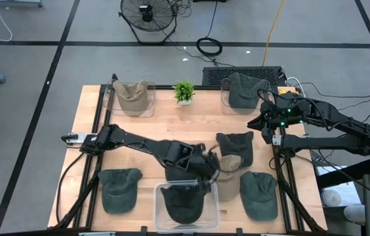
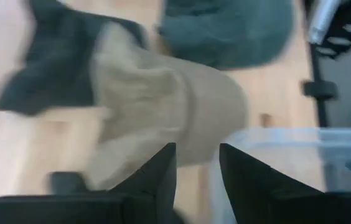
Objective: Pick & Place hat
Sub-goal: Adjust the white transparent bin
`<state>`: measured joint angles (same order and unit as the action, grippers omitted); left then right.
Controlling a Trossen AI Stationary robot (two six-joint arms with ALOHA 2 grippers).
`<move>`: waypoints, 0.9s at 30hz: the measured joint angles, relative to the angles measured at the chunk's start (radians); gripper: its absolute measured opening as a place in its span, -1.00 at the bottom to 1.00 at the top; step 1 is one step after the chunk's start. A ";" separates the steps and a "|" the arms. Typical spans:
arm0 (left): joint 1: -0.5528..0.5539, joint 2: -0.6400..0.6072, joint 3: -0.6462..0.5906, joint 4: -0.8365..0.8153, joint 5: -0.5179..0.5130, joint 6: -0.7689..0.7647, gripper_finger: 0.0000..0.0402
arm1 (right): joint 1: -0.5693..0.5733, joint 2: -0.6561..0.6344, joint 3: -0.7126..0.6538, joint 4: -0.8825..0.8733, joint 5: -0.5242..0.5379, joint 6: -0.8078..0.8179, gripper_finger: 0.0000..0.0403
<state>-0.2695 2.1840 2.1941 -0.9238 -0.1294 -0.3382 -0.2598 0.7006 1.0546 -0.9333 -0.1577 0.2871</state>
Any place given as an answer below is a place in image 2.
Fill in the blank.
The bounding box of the clear plastic bin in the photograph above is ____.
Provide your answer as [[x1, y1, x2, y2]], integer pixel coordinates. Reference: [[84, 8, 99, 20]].
[[208, 126, 351, 224]]

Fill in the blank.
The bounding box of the black perforated bracket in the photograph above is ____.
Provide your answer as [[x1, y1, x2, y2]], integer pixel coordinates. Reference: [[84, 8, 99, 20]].
[[314, 0, 351, 60]]

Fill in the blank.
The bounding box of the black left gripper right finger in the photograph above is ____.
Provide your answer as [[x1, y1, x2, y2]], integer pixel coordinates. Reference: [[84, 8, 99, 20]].
[[219, 142, 351, 224]]

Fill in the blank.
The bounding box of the dark grey fabric hat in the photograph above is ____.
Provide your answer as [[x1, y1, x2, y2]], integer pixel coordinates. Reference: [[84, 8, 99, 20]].
[[0, 0, 149, 117]]

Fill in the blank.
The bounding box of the silver metal tube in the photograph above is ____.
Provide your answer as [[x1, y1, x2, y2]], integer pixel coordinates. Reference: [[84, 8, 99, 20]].
[[306, 0, 342, 45]]

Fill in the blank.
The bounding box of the beige fabric hat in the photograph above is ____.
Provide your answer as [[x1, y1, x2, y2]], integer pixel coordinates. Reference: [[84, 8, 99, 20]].
[[85, 21, 248, 191]]

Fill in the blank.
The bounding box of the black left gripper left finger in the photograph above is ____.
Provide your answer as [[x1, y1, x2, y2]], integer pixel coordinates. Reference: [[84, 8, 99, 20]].
[[0, 142, 184, 224]]

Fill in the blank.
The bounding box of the black round knob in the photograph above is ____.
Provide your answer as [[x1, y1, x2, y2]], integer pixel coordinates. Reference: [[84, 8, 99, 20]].
[[301, 80, 340, 101]]

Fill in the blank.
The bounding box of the dark green fabric cap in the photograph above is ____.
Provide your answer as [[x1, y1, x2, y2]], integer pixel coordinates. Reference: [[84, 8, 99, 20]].
[[156, 0, 295, 71]]

